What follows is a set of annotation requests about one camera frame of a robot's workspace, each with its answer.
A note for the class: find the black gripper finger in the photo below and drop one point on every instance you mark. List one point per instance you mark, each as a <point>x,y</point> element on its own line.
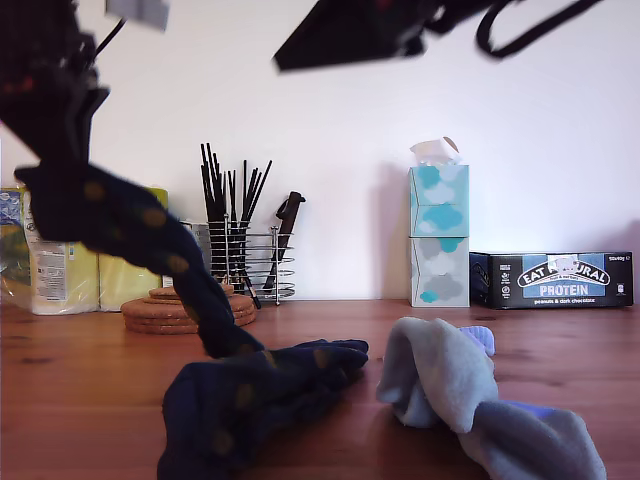
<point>77,125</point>
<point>330,20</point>
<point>370,45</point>
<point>35,135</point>

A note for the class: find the navy pineapple pattern sock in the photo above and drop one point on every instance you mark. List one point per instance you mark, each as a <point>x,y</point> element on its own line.
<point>250,400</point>
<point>125,225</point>

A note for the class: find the light blue ribbed sock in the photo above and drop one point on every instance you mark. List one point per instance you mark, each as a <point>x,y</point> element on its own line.
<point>440,360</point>
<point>540,440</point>

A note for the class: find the white tissue sheet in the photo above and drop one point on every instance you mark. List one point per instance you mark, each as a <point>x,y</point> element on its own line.
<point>430,150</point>

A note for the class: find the black stick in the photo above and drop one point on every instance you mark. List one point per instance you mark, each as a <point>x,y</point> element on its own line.
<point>212,180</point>
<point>262,180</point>
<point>230,200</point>
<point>218,190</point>
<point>206,180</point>
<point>251,190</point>
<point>245,190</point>

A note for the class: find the yellow-green paper towel pack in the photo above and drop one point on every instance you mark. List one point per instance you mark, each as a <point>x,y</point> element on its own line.
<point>120,285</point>

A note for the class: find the small white printed carton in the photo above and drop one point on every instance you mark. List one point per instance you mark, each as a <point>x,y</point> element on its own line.
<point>202,235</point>

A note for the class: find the blue cloud tissue box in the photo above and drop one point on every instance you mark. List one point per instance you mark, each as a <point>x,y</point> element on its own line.
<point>440,200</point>

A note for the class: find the square cork coaster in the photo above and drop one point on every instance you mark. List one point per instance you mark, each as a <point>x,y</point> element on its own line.
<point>162,291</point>
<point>160,301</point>

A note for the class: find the round cork trivet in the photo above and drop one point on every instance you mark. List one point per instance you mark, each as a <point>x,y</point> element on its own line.
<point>150,313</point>
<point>150,328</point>
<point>150,320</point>

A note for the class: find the grey cloud tissue box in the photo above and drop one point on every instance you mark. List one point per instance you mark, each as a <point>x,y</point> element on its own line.
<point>440,280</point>

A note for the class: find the black pen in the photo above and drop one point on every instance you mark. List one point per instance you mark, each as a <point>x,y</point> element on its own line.
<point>254,297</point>

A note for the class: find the black protein bar box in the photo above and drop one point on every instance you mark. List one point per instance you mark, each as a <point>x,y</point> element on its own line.
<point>560,290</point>

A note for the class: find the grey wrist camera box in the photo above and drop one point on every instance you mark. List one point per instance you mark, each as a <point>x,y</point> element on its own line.
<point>140,12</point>

